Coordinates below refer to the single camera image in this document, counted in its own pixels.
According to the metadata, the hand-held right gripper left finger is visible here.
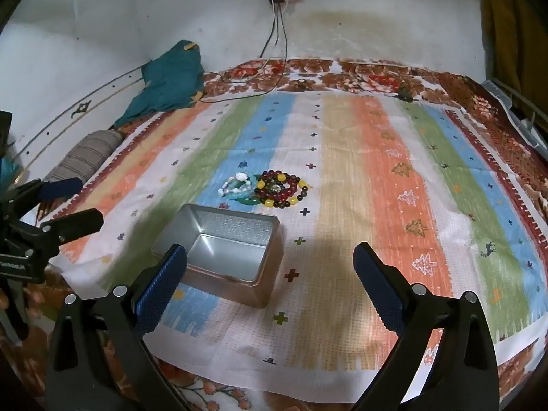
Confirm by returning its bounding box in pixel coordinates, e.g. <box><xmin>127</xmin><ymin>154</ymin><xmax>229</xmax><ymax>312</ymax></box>
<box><xmin>45</xmin><ymin>243</ymin><xmax>202</xmax><ymax>411</ymax></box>

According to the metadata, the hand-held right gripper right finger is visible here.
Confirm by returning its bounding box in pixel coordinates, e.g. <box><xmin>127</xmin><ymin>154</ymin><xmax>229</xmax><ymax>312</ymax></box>
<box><xmin>352</xmin><ymin>242</ymin><xmax>501</xmax><ymax>411</ymax></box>

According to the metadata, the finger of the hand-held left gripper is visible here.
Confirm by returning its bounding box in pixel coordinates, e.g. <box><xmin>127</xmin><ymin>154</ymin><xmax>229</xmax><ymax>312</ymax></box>
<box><xmin>19</xmin><ymin>208</ymin><xmax>104</xmax><ymax>262</ymax></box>
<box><xmin>13</xmin><ymin>177</ymin><xmax>84</xmax><ymax>214</ymax></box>

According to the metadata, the silver metal tin box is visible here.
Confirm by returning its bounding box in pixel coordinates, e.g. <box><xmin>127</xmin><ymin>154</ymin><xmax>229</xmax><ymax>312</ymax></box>
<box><xmin>152</xmin><ymin>204</ymin><xmax>283</xmax><ymax>309</ymax></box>

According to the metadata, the red and yellow bead bracelet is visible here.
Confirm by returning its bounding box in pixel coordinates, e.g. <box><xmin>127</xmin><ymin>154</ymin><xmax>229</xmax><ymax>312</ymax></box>
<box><xmin>252</xmin><ymin>170</ymin><xmax>310</xmax><ymax>210</ymax></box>

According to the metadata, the green jade bangle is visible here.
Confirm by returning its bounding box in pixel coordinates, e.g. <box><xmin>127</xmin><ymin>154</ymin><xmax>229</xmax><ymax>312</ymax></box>
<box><xmin>237</xmin><ymin>176</ymin><xmax>264</xmax><ymax>207</ymax></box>

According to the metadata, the white bead bracelet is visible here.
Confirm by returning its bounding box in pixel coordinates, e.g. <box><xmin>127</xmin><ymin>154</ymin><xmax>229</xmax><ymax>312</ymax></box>
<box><xmin>217</xmin><ymin>172</ymin><xmax>254</xmax><ymax>198</ymax></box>

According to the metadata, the dark red bead bracelet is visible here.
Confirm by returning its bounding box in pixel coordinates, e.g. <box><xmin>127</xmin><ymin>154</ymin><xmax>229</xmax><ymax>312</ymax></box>
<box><xmin>259</xmin><ymin>175</ymin><xmax>300</xmax><ymax>203</ymax></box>

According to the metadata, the grey striped pillow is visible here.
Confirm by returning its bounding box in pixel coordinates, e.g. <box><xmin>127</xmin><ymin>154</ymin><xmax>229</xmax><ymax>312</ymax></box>
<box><xmin>43</xmin><ymin>129</ymin><xmax>125</xmax><ymax>189</ymax></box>

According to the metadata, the teal hanging fabric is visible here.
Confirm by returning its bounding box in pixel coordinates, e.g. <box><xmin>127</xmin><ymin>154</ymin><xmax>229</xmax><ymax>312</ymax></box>
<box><xmin>0</xmin><ymin>154</ymin><xmax>20</xmax><ymax>189</ymax></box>

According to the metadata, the white decorated headboard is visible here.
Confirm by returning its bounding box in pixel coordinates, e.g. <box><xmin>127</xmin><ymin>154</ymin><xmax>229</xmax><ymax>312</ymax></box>
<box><xmin>0</xmin><ymin>66</ymin><xmax>146</xmax><ymax>172</ymax></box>

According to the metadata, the colourful striped cloth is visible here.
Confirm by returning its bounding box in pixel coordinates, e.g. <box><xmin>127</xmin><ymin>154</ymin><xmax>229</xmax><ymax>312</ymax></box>
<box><xmin>60</xmin><ymin>90</ymin><xmax>548</xmax><ymax>377</ymax></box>

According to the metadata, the teal garment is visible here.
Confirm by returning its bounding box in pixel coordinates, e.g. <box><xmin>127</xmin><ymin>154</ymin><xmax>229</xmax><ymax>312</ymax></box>
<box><xmin>113</xmin><ymin>39</ymin><xmax>205</xmax><ymax>128</ymax></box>

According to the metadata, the clear plastic storage bin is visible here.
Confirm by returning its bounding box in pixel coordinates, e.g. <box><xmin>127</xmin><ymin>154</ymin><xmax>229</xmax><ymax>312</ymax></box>
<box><xmin>479</xmin><ymin>78</ymin><xmax>521</xmax><ymax>110</ymax></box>

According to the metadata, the mustard yellow hanging garment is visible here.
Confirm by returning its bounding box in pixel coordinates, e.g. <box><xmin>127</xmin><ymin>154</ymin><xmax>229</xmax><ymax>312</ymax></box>
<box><xmin>482</xmin><ymin>0</ymin><xmax>548</xmax><ymax>108</ymax></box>

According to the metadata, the white charging cable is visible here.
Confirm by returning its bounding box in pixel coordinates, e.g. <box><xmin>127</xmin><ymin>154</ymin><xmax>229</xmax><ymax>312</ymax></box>
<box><xmin>220</xmin><ymin>58</ymin><xmax>275</xmax><ymax>84</ymax></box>

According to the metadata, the black power cable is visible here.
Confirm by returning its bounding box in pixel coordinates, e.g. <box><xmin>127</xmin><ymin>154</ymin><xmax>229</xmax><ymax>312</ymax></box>
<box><xmin>199</xmin><ymin>2</ymin><xmax>288</xmax><ymax>103</ymax></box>
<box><xmin>201</xmin><ymin>2</ymin><xmax>278</xmax><ymax>103</ymax></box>

